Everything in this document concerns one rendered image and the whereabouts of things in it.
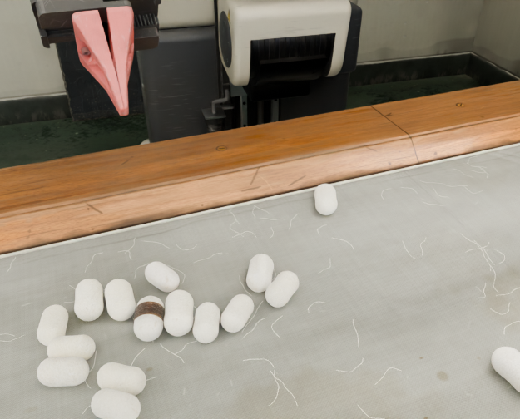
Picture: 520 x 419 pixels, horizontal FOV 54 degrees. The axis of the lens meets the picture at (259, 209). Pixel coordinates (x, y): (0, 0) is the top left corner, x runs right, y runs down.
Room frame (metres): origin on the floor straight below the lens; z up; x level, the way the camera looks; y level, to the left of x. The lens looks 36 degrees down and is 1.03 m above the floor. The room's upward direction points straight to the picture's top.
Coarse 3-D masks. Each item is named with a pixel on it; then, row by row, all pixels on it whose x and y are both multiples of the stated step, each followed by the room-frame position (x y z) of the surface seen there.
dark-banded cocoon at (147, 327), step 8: (152, 296) 0.27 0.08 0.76; (136, 320) 0.25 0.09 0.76; (144, 320) 0.24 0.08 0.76; (152, 320) 0.25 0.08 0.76; (160, 320) 0.25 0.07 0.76; (136, 328) 0.24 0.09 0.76; (144, 328) 0.24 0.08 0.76; (152, 328) 0.24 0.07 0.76; (160, 328) 0.24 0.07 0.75; (136, 336) 0.24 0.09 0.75; (144, 336) 0.24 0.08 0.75; (152, 336) 0.24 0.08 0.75
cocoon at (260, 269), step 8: (256, 256) 0.31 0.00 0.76; (264, 256) 0.31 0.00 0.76; (256, 264) 0.30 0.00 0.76; (264, 264) 0.30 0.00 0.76; (272, 264) 0.31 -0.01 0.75; (248, 272) 0.30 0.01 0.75; (256, 272) 0.29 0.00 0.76; (264, 272) 0.29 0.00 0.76; (272, 272) 0.30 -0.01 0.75; (248, 280) 0.29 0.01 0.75; (256, 280) 0.29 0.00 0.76; (264, 280) 0.29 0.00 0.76; (256, 288) 0.29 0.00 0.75; (264, 288) 0.29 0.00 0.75
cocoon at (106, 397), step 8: (104, 392) 0.19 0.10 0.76; (112, 392) 0.19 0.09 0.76; (120, 392) 0.19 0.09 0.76; (96, 400) 0.18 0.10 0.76; (104, 400) 0.18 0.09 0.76; (112, 400) 0.18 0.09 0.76; (120, 400) 0.18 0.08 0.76; (128, 400) 0.18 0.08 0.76; (136, 400) 0.19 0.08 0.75; (96, 408) 0.18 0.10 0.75; (104, 408) 0.18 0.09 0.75; (112, 408) 0.18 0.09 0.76; (120, 408) 0.18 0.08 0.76; (128, 408) 0.18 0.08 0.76; (136, 408) 0.18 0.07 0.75; (104, 416) 0.18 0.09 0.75; (112, 416) 0.18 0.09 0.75; (120, 416) 0.18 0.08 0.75; (128, 416) 0.18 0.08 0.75; (136, 416) 0.18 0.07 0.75
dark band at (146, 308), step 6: (138, 306) 0.26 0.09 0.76; (144, 306) 0.26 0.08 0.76; (150, 306) 0.26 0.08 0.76; (156, 306) 0.26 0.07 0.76; (138, 312) 0.25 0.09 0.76; (144, 312) 0.25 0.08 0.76; (150, 312) 0.25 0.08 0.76; (156, 312) 0.25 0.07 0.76; (162, 312) 0.26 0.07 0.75; (162, 318) 0.25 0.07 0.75
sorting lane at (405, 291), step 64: (384, 192) 0.44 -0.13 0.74; (448, 192) 0.44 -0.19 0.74; (512, 192) 0.44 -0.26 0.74; (0, 256) 0.33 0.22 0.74; (64, 256) 0.34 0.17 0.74; (128, 256) 0.34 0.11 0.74; (192, 256) 0.34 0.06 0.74; (320, 256) 0.34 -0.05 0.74; (384, 256) 0.34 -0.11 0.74; (448, 256) 0.34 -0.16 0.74; (512, 256) 0.34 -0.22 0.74; (0, 320) 0.26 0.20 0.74; (128, 320) 0.26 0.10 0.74; (256, 320) 0.26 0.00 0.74; (320, 320) 0.26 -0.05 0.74; (384, 320) 0.26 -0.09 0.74; (448, 320) 0.26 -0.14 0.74; (512, 320) 0.26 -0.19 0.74; (0, 384) 0.21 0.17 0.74; (192, 384) 0.21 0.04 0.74; (256, 384) 0.21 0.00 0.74; (320, 384) 0.21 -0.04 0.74; (384, 384) 0.21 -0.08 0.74; (448, 384) 0.21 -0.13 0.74
